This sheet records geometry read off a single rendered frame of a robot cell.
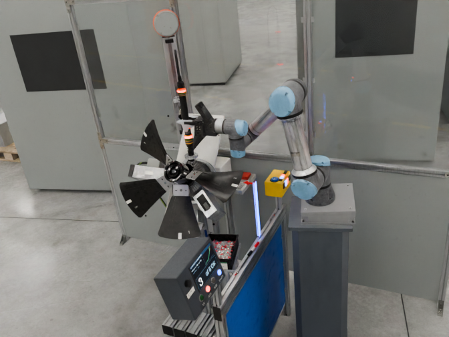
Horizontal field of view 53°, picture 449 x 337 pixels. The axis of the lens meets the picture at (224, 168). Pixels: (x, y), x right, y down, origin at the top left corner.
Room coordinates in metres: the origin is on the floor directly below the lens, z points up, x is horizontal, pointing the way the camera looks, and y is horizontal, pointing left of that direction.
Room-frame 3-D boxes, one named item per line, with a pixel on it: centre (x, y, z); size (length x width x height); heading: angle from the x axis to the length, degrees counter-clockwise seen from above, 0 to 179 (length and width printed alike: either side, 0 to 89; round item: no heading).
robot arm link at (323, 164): (1.93, -0.45, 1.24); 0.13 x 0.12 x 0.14; 145
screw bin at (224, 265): (1.91, 0.07, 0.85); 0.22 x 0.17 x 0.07; 166
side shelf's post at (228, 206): (2.69, 0.01, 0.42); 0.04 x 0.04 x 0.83; 62
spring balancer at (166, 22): (2.86, 0.25, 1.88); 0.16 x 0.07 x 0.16; 97
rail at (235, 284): (1.89, -0.11, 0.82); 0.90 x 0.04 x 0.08; 152
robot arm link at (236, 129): (2.02, -0.08, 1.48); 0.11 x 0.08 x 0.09; 62
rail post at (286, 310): (2.27, -0.31, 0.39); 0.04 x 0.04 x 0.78; 62
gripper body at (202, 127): (2.10, 0.07, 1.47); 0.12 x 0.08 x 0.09; 62
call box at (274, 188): (2.24, -0.29, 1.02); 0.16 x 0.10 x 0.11; 152
